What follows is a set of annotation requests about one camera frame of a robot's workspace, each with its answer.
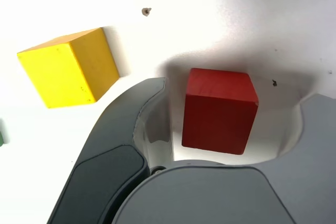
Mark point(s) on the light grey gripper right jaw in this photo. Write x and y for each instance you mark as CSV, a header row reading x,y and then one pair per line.
x,y
210,197

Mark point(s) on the red cube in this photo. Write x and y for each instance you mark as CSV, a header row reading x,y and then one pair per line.
x,y
218,113

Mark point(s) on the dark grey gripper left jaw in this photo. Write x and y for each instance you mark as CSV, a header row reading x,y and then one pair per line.
x,y
113,134

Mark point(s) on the green cube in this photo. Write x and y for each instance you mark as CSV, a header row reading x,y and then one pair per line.
x,y
1,139

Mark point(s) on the yellow cube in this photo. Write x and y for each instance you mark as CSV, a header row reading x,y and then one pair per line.
x,y
68,69

